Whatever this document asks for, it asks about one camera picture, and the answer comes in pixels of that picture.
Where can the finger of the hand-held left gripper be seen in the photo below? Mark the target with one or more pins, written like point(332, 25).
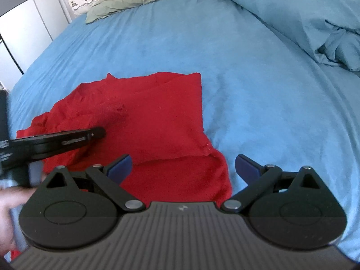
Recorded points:
point(70, 139)

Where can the red cloth garment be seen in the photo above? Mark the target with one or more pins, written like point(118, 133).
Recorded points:
point(146, 123)

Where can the white wardrobe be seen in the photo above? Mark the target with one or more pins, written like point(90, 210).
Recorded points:
point(25, 19)

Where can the green pillow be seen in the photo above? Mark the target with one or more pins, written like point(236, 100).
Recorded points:
point(126, 0)

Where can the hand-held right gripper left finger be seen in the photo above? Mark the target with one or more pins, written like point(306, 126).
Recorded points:
point(121, 166)

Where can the blue bed sheet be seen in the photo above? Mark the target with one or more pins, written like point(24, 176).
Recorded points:
point(253, 112)

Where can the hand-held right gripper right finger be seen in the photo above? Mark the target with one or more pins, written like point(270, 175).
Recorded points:
point(247, 167)

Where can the blue duvet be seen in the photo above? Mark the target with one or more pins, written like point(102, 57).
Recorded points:
point(295, 17)

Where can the person's left hand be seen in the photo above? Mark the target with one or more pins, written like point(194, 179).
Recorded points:
point(8, 216)

